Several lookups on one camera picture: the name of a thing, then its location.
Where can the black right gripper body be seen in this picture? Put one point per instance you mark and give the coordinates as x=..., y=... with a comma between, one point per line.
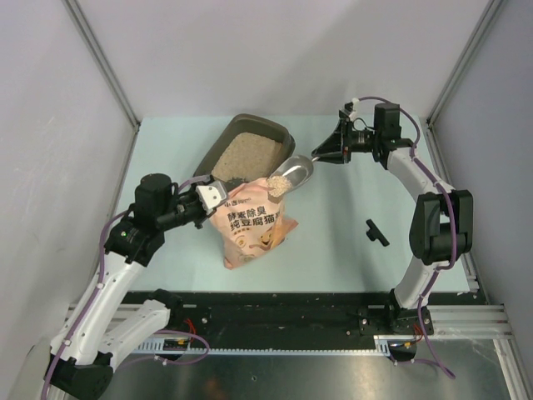
x=346, y=131

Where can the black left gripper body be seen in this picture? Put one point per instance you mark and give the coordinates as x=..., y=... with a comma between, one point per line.
x=189, y=210

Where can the silver metal scoop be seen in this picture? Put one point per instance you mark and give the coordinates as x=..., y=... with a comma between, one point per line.
x=290, y=175

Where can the pink cat litter bag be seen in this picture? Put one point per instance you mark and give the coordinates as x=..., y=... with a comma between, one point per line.
x=251, y=222

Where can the black bag sealing clip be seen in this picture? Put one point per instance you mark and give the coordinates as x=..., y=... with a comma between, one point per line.
x=375, y=234

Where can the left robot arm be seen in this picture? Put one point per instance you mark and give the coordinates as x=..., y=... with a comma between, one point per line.
x=86, y=353

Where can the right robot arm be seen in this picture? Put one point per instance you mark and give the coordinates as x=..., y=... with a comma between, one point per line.
x=442, y=224

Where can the brown litter box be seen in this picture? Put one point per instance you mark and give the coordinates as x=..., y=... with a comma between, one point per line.
x=250, y=147

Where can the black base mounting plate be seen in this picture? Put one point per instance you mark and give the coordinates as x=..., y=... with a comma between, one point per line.
x=287, y=318

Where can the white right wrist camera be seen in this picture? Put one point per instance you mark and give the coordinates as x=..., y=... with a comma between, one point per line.
x=349, y=111

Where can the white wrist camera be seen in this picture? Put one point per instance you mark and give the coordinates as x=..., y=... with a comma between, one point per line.
x=349, y=111
x=212, y=196

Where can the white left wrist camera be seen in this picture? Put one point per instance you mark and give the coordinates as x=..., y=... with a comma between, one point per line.
x=212, y=196

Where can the grey slotted cable duct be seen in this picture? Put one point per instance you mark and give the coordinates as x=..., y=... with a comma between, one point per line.
x=356, y=346

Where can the aluminium frame post right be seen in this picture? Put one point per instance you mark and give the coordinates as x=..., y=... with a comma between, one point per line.
x=473, y=45

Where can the aluminium frame post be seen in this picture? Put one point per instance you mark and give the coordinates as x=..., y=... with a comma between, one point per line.
x=89, y=37
x=473, y=45

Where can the aluminium rail right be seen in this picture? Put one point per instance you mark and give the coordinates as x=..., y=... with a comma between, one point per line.
x=470, y=322

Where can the aluminium frame post left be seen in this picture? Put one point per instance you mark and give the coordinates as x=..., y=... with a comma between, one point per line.
x=89, y=37

